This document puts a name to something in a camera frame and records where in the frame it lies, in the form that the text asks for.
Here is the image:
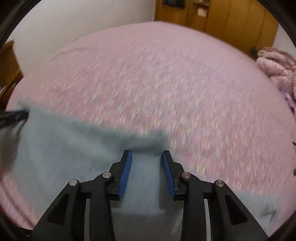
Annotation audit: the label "pink quilted blanket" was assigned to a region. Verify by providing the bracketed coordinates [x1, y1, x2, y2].
[256, 47, 295, 98]

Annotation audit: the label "wooden wardrobe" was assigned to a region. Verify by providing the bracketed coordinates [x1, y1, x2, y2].
[154, 0, 278, 58]

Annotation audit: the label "pink floral bed sheet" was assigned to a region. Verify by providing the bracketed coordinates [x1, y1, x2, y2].
[1, 22, 295, 235]

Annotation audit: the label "grey-green knit pants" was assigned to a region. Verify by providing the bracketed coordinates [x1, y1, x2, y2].
[1, 106, 278, 240]

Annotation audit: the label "plush toy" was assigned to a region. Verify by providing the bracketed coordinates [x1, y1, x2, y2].
[257, 49, 266, 58]

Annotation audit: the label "wooden nightstand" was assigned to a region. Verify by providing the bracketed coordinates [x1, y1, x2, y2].
[0, 40, 23, 111]

